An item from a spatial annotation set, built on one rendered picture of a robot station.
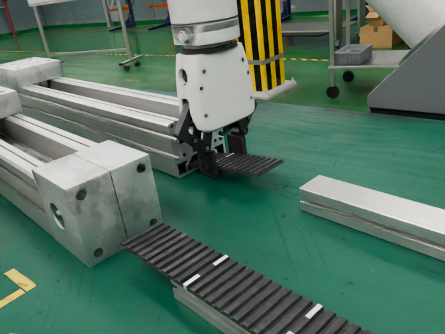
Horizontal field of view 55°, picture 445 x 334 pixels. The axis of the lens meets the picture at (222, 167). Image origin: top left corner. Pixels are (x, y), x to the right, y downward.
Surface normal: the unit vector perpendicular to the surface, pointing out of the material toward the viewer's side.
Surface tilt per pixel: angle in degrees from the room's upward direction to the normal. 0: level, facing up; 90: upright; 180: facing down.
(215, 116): 89
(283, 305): 0
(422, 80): 90
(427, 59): 90
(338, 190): 0
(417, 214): 0
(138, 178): 90
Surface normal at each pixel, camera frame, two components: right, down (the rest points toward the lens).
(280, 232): -0.13, -0.90
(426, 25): -0.61, 0.35
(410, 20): -0.69, 0.46
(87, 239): 0.69, 0.22
